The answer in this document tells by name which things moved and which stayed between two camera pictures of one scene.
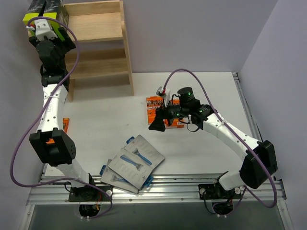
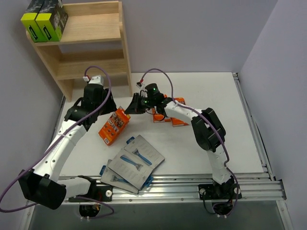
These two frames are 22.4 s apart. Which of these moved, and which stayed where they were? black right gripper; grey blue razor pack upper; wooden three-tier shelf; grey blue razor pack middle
Moved: black right gripper
Stayed: grey blue razor pack middle; grey blue razor pack upper; wooden three-tier shelf
